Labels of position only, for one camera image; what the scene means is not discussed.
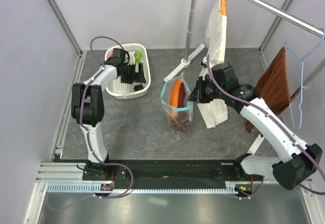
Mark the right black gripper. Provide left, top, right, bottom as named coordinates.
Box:
left=187, top=76, right=225, bottom=104

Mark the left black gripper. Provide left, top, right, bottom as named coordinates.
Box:
left=120, top=63, right=146, bottom=85

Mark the orange papaya slice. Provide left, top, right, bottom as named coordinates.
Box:
left=169, top=79, right=186, bottom=109

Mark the dark brown round fruit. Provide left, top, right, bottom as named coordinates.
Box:
left=134, top=84, right=144, bottom=92

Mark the clear zip top bag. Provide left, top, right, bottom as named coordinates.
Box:
left=160, top=74, right=193, bottom=140

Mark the red grape bunch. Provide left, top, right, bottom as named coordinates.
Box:
left=170, top=115, right=191, bottom=133

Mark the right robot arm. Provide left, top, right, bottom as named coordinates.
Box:
left=187, top=63, right=324, bottom=190

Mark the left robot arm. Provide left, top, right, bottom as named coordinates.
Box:
left=71, top=44, right=151, bottom=181

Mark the white cloth bag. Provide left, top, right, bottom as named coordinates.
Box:
left=198, top=0, right=229, bottom=130

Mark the white perforated plastic basket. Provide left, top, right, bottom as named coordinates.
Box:
left=106, top=43, right=151, bottom=99

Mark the silver garment rack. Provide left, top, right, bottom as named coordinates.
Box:
left=164, top=0, right=325, bottom=156

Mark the brown towel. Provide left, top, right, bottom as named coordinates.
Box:
left=255, top=47, right=291, bottom=116

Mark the orange clothes hanger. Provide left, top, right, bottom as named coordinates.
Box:
left=219, top=0, right=228, bottom=16

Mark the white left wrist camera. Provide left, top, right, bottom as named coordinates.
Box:
left=128, top=51, right=137, bottom=65

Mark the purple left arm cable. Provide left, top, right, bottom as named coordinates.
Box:
left=45, top=36, right=135, bottom=211

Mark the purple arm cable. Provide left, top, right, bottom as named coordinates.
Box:
left=45, top=36, right=135, bottom=211
left=205, top=55, right=325, bottom=201

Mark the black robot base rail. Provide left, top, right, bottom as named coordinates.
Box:
left=82, top=159, right=262, bottom=189

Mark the slotted cable duct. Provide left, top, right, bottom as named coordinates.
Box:
left=46, top=183, right=253, bottom=194

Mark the light blue wire hanger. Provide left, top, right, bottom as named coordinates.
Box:
left=284, top=27, right=324, bottom=131

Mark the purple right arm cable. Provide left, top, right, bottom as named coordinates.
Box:
left=205, top=55, right=325, bottom=201

